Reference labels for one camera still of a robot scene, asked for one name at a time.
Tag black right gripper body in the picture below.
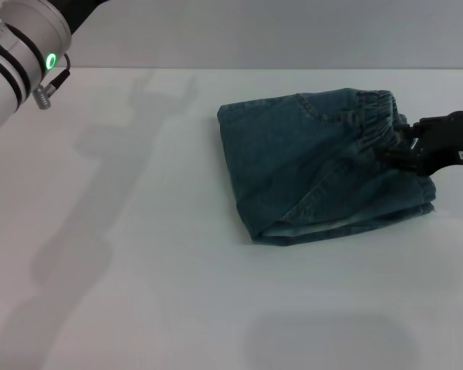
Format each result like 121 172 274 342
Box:
408 110 463 177

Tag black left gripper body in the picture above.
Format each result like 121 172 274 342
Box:
58 0 110 38

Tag blue denim shorts with print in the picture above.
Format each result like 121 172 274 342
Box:
216 87 438 246

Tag left wrist cable with connector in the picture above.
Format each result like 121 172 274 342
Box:
32 52 72 111

